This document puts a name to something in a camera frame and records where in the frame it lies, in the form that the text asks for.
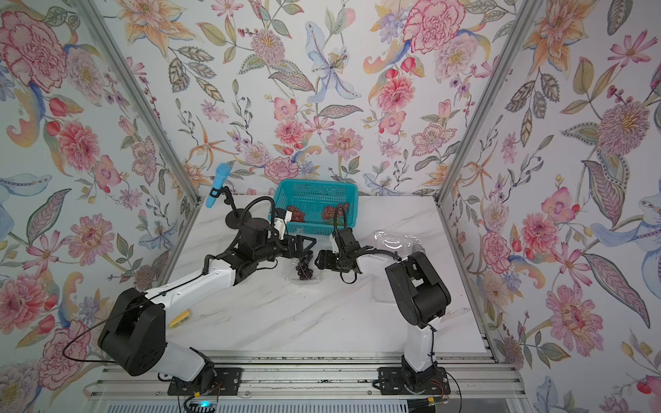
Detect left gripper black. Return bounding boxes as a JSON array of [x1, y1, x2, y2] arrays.
[[254, 232, 317, 264]]

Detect clear clamshell container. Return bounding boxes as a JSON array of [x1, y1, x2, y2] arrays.
[[372, 231, 425, 305], [285, 251, 322, 286]]

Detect black grape bunch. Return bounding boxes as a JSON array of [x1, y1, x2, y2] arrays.
[[295, 252, 313, 280]]

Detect red grape bunch back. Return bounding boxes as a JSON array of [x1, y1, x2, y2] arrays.
[[321, 202, 350, 223]]

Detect red grape bunch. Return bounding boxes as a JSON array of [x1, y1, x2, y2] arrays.
[[287, 206, 306, 223], [321, 202, 350, 223]]

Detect red grape bunch front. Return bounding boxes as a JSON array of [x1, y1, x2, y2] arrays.
[[287, 206, 306, 223]]

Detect teal plastic mesh basket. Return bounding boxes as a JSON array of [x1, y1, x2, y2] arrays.
[[273, 179, 359, 236]]

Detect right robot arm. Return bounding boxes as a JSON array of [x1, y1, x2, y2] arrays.
[[315, 206, 451, 396]]

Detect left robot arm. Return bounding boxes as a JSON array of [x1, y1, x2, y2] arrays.
[[97, 196, 317, 393]]

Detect black microphone stand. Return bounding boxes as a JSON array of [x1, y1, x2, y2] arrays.
[[205, 186, 244, 230]]

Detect blue microphone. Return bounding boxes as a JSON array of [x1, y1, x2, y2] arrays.
[[205, 163, 232, 208]]

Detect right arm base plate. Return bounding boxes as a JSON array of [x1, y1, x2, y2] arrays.
[[372, 367, 451, 397]]

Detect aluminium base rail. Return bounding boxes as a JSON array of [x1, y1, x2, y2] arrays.
[[84, 350, 525, 401]]

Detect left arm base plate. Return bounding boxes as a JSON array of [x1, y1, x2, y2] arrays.
[[167, 368, 244, 397]]

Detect left aluminium frame post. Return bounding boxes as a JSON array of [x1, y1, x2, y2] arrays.
[[71, 0, 201, 205]]

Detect aluminium frame post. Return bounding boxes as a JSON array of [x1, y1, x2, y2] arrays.
[[434, 0, 543, 205], [71, 0, 201, 205]]

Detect right aluminium frame post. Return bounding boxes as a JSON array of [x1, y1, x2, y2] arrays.
[[434, 0, 543, 205]]

